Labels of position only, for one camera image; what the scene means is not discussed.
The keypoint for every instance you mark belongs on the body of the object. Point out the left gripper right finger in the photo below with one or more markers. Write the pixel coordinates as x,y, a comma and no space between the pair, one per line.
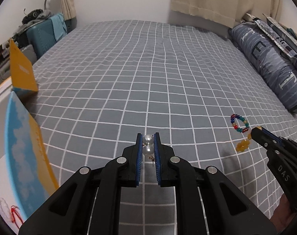
207,202

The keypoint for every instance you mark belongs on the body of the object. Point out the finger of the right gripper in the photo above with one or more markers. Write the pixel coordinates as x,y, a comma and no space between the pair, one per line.
265,138

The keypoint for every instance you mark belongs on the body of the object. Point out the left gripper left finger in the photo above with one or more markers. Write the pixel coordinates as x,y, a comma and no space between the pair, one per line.
89,201

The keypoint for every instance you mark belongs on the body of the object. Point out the yellow flower bead charm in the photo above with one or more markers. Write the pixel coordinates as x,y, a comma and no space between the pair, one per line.
244,144

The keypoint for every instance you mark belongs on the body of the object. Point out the pearl earrings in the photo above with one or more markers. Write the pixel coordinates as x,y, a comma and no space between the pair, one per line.
148,147

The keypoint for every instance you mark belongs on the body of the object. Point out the person's right hand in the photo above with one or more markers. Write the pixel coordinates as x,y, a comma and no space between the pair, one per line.
282,215

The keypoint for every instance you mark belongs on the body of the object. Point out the blue grey striped pillow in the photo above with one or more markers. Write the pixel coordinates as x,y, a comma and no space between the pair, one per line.
269,61

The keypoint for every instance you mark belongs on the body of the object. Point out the white blue cardboard box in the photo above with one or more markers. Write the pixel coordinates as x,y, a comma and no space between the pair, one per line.
26,177

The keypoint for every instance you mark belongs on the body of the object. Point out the grey checked bed sheet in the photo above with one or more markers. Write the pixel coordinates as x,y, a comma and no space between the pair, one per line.
105,83

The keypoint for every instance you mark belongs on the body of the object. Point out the grey suitcase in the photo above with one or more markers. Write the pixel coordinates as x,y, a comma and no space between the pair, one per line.
28,51

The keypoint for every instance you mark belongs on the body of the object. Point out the teal suitcase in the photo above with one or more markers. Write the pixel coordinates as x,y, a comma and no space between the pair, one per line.
45,34

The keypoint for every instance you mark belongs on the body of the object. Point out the pile of dark clothes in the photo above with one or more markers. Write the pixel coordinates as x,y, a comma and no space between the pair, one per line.
33,17

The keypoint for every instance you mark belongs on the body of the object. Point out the tied beige curtain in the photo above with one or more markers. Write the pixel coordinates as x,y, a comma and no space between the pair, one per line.
68,9

